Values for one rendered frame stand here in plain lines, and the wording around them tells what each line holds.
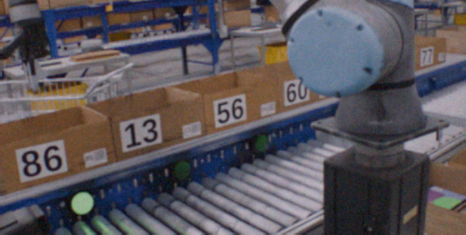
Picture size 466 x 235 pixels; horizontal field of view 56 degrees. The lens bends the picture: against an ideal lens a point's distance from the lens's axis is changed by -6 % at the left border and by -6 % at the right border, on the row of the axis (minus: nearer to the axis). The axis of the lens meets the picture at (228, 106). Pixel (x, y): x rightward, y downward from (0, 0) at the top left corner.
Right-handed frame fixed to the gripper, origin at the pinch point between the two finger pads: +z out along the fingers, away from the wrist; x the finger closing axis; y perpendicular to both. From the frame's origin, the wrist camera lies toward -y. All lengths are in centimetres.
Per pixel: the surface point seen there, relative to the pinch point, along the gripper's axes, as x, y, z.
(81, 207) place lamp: -0.3, 7.1, 41.5
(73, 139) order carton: 4.5, 11.4, 20.0
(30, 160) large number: 6.1, -3.9, 23.0
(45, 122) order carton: 33.2, 12.5, 15.8
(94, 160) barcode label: 5.0, 17.5, 29.1
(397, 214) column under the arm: -97, 35, 35
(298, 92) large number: -4, 116, 26
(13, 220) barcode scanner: -58, -27, 20
